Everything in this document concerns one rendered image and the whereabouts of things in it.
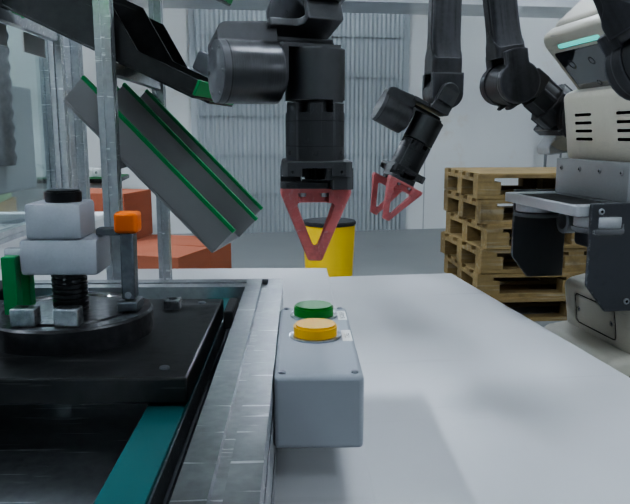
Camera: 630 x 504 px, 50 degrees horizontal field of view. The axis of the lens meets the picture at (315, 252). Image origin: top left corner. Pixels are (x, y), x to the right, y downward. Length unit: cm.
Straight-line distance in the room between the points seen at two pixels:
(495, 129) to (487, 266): 460
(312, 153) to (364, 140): 756
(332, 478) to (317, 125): 31
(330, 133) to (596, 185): 62
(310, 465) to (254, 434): 19
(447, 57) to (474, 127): 736
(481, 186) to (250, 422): 383
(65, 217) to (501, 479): 42
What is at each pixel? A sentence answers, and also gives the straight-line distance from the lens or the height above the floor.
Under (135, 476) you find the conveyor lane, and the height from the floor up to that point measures 95.
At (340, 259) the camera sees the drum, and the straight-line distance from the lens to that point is 448.
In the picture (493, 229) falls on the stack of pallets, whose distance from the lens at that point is 425.
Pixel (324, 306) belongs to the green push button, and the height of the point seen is 97.
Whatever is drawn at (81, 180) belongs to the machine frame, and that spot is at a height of 99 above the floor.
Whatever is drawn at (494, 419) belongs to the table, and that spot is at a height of 86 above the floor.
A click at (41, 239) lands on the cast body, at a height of 106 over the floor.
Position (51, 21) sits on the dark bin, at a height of 128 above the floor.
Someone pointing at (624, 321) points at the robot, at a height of 86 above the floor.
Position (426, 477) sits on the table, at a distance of 61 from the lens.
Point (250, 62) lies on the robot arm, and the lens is 62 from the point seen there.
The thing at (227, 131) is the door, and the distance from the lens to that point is 801.
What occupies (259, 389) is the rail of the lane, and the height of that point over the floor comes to 96.
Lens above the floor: 114
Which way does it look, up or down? 10 degrees down
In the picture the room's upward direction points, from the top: straight up
